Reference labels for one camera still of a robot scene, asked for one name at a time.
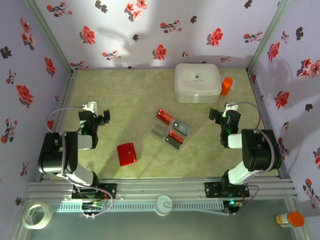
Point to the amber bottle orange cap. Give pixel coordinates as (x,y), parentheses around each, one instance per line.
(295,219)

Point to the white plastic storage box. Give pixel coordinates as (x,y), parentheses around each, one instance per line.
(197,75)

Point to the aluminium frame corner post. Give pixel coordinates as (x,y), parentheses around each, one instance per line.
(48,33)
(270,32)

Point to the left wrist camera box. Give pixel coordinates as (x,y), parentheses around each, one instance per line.
(90,107)

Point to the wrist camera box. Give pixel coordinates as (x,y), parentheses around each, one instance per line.
(231,107)
(90,107)

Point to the dark grey credit card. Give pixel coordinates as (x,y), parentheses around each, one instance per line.
(171,143)

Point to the red credit card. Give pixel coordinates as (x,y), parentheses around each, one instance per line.
(163,116)
(176,136)

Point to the red card holder wallet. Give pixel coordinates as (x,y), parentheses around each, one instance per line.
(127,153)

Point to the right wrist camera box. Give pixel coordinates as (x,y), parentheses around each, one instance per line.
(231,107)

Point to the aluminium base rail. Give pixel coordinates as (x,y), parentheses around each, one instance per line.
(160,187)

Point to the orange plastic bottle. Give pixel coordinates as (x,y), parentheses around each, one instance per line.
(226,86)

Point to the dark credit card white spot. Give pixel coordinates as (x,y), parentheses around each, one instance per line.
(182,128)

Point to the clear acrylic card stand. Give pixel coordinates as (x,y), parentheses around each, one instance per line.
(157,130)

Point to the clear tape roll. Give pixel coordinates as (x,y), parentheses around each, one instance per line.
(27,221)

